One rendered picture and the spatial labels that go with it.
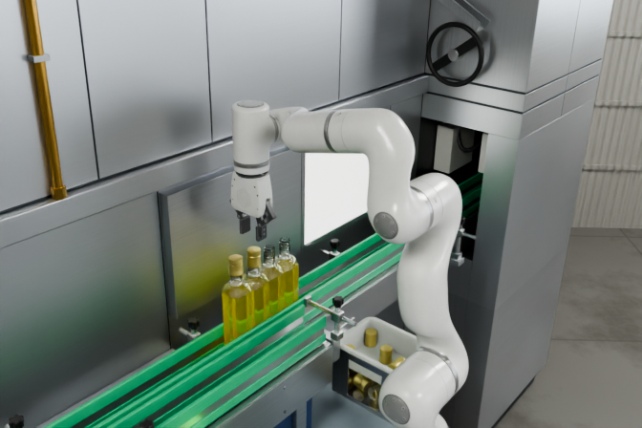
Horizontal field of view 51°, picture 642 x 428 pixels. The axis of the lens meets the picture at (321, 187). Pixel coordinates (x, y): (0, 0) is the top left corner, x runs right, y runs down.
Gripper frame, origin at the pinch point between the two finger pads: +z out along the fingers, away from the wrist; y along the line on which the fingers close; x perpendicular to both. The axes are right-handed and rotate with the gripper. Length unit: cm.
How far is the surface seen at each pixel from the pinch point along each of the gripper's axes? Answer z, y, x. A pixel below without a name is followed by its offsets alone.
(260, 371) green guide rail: 28.6, 13.3, -11.8
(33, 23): -53, -13, -41
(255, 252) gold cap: 5.6, 1.5, -0.9
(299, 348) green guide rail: 29.9, 13.5, 2.1
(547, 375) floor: 139, 25, 174
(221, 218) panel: 1.3, -12.0, 0.6
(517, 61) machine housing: -28, 19, 99
